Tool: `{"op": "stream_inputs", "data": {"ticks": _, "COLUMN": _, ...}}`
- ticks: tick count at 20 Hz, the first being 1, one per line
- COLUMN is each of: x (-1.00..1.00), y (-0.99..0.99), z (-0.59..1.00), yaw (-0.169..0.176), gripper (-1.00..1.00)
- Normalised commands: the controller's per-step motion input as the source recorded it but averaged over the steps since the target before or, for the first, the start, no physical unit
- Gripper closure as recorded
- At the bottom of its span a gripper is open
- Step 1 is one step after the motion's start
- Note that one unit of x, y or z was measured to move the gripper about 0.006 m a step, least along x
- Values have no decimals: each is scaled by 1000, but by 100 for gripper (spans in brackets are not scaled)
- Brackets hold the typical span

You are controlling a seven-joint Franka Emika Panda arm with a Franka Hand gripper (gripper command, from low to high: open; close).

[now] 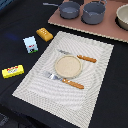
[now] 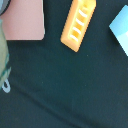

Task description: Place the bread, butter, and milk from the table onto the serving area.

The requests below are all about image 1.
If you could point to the orange bread loaf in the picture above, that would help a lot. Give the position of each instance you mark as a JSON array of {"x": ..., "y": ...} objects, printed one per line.
[{"x": 44, "y": 34}]

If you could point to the round wooden plate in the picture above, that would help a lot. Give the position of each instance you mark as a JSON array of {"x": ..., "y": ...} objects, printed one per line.
[{"x": 68, "y": 66}]

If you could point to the yellow butter box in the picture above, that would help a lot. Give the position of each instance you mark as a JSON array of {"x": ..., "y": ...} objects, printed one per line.
[{"x": 12, "y": 71}]

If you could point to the knife with wooden handle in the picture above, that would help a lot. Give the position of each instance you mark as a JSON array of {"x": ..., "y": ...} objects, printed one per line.
[{"x": 79, "y": 56}]

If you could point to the dark grey frying pan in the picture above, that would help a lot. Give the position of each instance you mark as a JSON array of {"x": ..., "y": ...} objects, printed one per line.
[{"x": 68, "y": 10}]

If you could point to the cream white bowl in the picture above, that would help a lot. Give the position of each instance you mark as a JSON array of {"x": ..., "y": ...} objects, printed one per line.
[{"x": 122, "y": 15}]

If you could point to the fork with wooden handle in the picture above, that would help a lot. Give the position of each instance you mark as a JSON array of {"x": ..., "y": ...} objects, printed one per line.
[{"x": 66, "y": 81}]

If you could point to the dark grey cooking pot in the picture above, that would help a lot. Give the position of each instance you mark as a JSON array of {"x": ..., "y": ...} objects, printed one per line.
[{"x": 93, "y": 12}]

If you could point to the beige woven placemat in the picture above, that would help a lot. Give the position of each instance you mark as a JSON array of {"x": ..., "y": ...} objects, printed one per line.
[{"x": 64, "y": 101}]

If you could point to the light blue milk carton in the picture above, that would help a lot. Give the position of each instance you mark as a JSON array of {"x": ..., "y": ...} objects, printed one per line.
[{"x": 30, "y": 44}]

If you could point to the brown serving tray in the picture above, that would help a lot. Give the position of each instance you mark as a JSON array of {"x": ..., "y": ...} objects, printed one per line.
[{"x": 107, "y": 28}]

